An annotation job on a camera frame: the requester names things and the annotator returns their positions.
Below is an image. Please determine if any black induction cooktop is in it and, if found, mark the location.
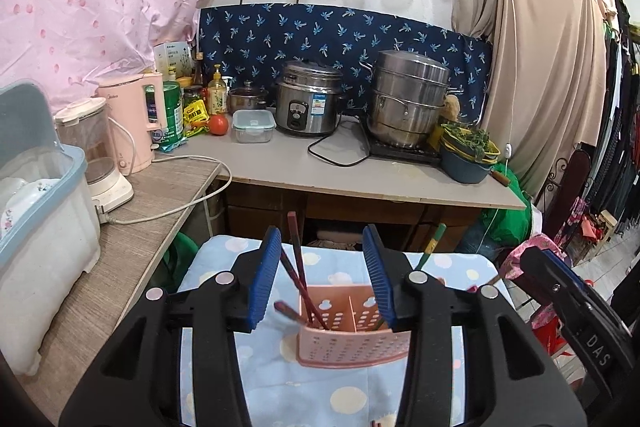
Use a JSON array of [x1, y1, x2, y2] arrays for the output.
[[359, 120, 442, 167]]

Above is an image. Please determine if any wooden counter shelf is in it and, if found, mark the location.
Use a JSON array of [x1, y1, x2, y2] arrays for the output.
[[20, 120, 524, 423]]

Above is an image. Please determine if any green chopstick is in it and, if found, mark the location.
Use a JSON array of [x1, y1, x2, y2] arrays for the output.
[[416, 222, 447, 271]]

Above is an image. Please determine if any pink electric kettle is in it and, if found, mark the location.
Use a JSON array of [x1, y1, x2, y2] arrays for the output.
[[96, 74, 167, 176]]

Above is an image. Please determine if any beige hanging curtain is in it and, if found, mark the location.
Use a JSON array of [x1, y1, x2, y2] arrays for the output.
[[451, 0, 606, 195]]

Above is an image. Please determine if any clear food container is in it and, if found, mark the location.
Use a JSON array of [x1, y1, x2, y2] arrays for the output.
[[232, 109, 277, 143]]

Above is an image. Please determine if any black power cable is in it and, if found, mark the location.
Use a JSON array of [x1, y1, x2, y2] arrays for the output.
[[306, 116, 372, 168]]

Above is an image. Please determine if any navy floral backsplash cloth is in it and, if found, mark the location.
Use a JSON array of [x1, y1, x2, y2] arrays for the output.
[[198, 3, 492, 122]]

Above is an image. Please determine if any yellow oil bottle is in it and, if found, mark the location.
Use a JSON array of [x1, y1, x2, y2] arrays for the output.
[[206, 64, 227, 116]]

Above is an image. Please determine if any steel rice cooker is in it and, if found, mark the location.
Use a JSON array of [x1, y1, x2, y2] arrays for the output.
[[274, 61, 343, 136]]

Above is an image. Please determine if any green tin can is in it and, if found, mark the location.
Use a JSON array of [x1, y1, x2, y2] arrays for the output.
[[157, 81, 184, 147]]

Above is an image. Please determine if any stacked steel steamer pot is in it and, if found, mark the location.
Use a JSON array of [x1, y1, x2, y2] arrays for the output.
[[359, 50, 450, 150]]

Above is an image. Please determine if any blue basin with vegetables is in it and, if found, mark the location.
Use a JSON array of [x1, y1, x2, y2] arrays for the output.
[[439, 122, 501, 184]]

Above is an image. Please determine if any pink floral cloth bag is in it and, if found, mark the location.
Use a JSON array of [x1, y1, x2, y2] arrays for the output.
[[499, 233, 573, 281]]

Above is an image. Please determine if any small lidded saucepan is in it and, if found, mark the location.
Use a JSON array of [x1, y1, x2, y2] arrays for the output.
[[227, 80, 268, 115]]

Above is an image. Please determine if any pink perforated utensil holder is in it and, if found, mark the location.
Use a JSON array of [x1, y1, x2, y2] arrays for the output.
[[296, 284, 410, 369]]

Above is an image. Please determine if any yellow snack packet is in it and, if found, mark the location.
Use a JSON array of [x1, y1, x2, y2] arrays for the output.
[[183, 100, 209, 138]]

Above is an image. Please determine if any white dish rack bin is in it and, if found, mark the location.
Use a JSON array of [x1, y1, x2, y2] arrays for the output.
[[1, 81, 101, 376]]

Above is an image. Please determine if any red tomato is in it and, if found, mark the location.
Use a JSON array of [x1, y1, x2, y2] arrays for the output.
[[207, 114, 229, 136]]

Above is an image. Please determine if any white blender appliance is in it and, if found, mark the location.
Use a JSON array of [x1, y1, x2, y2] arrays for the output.
[[53, 96, 134, 225]]

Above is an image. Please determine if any dark maroon chopstick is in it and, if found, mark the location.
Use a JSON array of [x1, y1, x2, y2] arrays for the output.
[[288, 211, 323, 326], [280, 251, 329, 331], [273, 300, 307, 325]]

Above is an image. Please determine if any green plastic bag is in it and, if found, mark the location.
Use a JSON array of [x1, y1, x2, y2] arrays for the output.
[[473, 161, 532, 253]]

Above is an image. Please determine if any brown chopstick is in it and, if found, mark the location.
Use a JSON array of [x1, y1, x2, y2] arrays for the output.
[[485, 274, 501, 285]]

